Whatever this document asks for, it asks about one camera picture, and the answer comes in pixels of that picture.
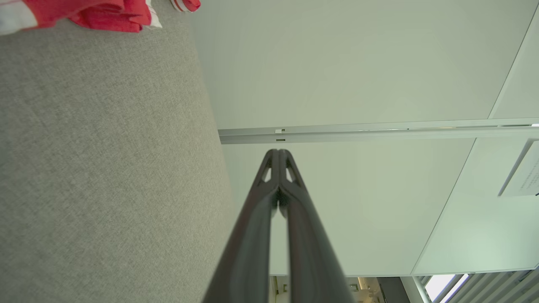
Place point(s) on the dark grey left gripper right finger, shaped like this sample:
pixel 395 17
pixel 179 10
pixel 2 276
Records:
pixel 309 252

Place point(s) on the window with grey blinds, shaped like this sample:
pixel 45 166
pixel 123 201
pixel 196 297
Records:
pixel 497 290

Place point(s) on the red and white garment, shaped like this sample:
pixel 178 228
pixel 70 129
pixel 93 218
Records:
pixel 109 17
pixel 189 4

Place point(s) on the white paper wall notice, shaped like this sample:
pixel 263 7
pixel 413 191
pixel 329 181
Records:
pixel 526 172

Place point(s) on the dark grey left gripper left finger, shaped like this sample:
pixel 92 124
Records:
pixel 248 252

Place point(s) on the grey fabric sofa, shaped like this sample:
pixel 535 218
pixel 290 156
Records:
pixel 105 168

